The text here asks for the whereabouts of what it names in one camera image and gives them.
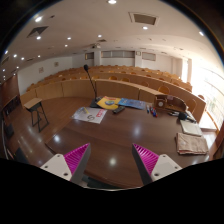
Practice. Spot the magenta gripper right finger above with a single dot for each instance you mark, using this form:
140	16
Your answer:
152	166

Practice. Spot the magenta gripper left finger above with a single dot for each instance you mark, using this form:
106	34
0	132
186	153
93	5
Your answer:
70	166

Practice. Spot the folded beige towel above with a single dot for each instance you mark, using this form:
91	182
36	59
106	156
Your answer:
189	144

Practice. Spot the white laptop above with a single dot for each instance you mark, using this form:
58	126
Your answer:
190	128

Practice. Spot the black device on desk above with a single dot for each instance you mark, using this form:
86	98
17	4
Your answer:
182	116

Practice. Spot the blue marker pen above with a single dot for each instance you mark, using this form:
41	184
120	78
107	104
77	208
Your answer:
147	109

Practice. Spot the black gooseneck microphone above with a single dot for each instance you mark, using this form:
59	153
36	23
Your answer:
95	99

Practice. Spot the black remote control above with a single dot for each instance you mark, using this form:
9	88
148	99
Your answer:
118	110

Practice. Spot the wooden lectern box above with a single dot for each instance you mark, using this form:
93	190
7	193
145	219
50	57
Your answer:
169	102

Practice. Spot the blue booklet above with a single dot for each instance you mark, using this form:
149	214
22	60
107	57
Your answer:
132	103

